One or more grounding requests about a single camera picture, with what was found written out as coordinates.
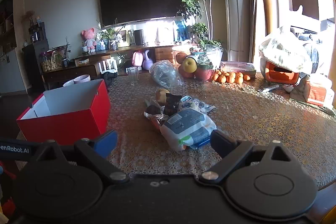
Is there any foil wrapper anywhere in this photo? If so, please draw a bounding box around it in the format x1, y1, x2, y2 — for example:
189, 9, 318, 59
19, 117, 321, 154
144, 105, 168, 130

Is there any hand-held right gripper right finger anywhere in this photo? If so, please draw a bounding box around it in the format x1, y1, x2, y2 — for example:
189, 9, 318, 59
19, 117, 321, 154
199, 130, 300, 185

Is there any clear plastic bag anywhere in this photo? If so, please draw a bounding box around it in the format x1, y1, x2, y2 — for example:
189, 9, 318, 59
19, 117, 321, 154
149, 60, 184, 88

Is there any white printed snack packet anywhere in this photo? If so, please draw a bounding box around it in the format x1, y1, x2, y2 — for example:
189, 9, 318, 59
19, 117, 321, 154
180, 101, 216, 115

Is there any pink backpack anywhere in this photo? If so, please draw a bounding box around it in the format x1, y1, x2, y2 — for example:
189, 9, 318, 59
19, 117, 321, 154
132, 51, 144, 67

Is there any black cabinet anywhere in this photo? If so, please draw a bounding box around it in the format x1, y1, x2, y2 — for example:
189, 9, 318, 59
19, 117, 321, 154
22, 22, 50, 93

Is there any black cloth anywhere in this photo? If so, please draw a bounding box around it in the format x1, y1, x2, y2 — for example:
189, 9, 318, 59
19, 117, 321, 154
101, 72, 118, 88

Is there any blue toy figure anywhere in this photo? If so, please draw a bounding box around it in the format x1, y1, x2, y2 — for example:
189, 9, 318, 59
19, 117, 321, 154
175, 20, 189, 42

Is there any clear plastic box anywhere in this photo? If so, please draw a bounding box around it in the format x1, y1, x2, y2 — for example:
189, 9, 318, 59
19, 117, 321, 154
220, 61, 256, 80

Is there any orange container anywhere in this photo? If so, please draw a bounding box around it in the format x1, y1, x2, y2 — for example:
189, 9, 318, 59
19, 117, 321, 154
260, 60, 300, 85

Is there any yellow apple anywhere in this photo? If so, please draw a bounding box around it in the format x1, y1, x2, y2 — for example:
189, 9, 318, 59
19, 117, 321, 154
182, 57, 198, 73

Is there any wooden television cabinet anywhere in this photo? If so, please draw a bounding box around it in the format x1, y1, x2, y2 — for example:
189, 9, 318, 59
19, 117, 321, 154
42, 42, 184, 88

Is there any snack bag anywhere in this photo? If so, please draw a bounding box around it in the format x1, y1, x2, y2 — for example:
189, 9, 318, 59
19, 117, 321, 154
51, 51, 63, 69

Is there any orange tissue pack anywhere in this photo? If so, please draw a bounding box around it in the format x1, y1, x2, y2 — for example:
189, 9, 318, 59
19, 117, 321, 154
290, 74, 335, 110

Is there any red apple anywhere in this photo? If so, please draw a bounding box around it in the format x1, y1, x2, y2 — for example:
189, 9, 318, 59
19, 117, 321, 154
178, 66, 195, 79
195, 67, 213, 81

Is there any white magazine rack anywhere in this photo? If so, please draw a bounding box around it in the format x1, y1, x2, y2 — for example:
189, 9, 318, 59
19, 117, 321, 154
98, 58, 118, 75

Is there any drinking glass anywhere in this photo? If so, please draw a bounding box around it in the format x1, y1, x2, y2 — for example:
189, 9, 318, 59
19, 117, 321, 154
127, 67, 139, 86

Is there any standing air conditioner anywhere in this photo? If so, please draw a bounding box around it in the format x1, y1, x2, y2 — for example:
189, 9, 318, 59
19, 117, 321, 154
219, 0, 256, 61

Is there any striped vase with plant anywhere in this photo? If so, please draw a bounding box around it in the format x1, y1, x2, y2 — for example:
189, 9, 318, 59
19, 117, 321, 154
62, 38, 72, 68

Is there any wall shelf unit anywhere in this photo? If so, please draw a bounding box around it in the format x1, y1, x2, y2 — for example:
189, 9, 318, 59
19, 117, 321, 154
0, 0, 25, 56

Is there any red cardboard box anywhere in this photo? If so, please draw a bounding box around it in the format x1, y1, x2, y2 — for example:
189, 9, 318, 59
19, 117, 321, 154
16, 79, 111, 145

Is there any marker pen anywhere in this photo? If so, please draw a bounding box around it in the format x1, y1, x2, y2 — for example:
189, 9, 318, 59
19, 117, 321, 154
259, 84, 280, 93

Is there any pink plush doll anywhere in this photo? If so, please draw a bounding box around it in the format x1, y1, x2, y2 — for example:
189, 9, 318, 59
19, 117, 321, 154
81, 28, 97, 53

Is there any pink mug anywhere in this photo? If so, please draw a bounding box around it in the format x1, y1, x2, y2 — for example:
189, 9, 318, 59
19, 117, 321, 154
73, 74, 91, 84

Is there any row of tangerines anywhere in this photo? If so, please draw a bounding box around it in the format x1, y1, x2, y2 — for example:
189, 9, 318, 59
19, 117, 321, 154
212, 70, 251, 84

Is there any photo frame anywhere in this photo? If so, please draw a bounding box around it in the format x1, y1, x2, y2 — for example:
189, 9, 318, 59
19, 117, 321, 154
117, 30, 130, 47

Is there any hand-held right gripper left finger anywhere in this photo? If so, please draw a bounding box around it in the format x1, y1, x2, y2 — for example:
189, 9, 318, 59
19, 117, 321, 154
29, 130, 130, 186

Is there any brown bun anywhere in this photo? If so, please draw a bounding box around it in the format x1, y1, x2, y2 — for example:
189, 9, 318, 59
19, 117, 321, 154
156, 89, 170, 106

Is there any small potted plant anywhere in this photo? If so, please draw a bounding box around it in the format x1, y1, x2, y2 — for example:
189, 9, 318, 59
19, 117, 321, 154
96, 19, 127, 51

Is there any curtain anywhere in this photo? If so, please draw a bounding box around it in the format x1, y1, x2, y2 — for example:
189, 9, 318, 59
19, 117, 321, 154
248, 0, 280, 64

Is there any snack jar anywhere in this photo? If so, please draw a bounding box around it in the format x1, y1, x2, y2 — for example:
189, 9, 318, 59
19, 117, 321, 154
41, 52, 53, 72

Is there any black speaker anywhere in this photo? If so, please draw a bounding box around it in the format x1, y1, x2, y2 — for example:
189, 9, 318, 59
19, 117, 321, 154
134, 29, 145, 45

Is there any patterned cloth desktop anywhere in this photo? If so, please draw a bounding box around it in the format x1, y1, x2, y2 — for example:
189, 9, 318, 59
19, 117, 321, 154
16, 72, 336, 190

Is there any large crumpled plastic bag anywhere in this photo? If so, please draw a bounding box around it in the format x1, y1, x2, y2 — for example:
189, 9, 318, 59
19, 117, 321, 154
259, 26, 313, 73

